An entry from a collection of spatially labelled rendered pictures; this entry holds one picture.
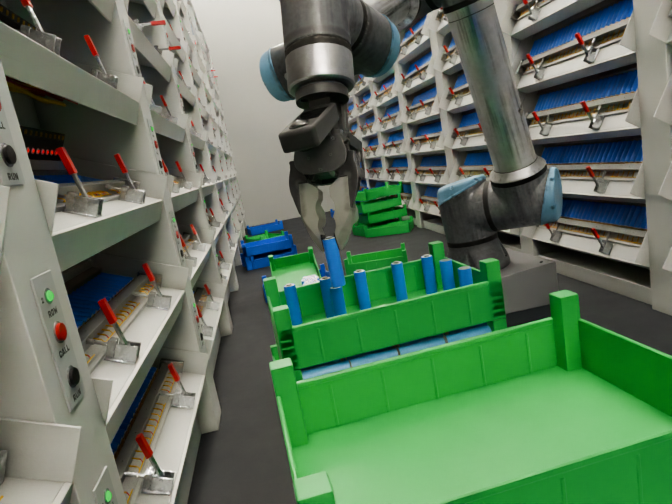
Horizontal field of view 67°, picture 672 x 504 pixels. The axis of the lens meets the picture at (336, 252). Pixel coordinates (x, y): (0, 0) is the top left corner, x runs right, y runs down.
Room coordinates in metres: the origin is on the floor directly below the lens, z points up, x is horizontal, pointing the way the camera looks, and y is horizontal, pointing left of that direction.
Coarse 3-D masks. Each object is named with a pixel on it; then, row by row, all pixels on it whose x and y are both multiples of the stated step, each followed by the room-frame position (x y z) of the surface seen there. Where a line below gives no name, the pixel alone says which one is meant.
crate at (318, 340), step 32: (320, 288) 0.80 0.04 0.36; (352, 288) 0.80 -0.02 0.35; (384, 288) 0.81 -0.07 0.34; (416, 288) 0.82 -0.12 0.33; (480, 288) 0.63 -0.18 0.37; (288, 320) 0.59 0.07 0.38; (320, 320) 0.60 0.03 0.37; (352, 320) 0.60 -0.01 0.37; (384, 320) 0.61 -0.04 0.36; (416, 320) 0.62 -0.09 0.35; (448, 320) 0.62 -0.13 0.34; (480, 320) 0.63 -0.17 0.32; (288, 352) 0.59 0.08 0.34; (320, 352) 0.60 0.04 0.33; (352, 352) 0.60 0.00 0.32
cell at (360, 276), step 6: (360, 270) 0.77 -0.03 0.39; (354, 276) 0.77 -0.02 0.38; (360, 276) 0.76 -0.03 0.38; (360, 282) 0.76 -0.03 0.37; (366, 282) 0.77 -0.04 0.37; (360, 288) 0.76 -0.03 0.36; (366, 288) 0.76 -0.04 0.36; (360, 294) 0.76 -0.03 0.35; (366, 294) 0.76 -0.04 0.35; (360, 300) 0.76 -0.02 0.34; (366, 300) 0.76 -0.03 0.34; (360, 306) 0.77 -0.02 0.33; (366, 306) 0.76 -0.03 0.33
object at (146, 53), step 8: (128, 0) 1.18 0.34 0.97; (128, 16) 1.20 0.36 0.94; (136, 32) 1.28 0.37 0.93; (136, 40) 1.29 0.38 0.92; (144, 40) 1.36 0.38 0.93; (136, 48) 1.30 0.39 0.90; (144, 48) 1.38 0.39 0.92; (152, 48) 1.46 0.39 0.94; (144, 56) 1.39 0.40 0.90; (152, 56) 1.48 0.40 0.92; (160, 56) 1.58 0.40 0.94; (168, 56) 1.78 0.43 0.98; (144, 64) 1.74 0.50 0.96; (152, 64) 1.49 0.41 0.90; (160, 64) 1.59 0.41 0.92; (168, 64) 1.78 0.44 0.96; (160, 72) 1.61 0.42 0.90; (168, 72) 1.73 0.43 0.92; (168, 80) 1.75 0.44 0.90
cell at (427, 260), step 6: (426, 258) 0.78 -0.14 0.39; (432, 258) 0.79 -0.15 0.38; (426, 264) 0.78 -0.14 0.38; (432, 264) 0.78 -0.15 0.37; (426, 270) 0.78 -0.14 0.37; (432, 270) 0.78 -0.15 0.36; (426, 276) 0.78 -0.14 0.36; (432, 276) 0.78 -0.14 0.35; (426, 282) 0.79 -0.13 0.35; (432, 282) 0.78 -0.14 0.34; (426, 288) 0.79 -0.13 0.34; (432, 288) 0.78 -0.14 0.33
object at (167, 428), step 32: (160, 352) 1.07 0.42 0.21; (192, 352) 1.08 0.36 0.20; (160, 384) 0.95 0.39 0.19; (192, 384) 1.02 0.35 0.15; (128, 416) 0.82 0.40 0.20; (160, 416) 0.85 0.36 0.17; (192, 416) 0.89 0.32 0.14; (128, 448) 0.71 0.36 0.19; (160, 448) 0.76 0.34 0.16; (128, 480) 0.67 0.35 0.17; (160, 480) 0.65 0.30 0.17
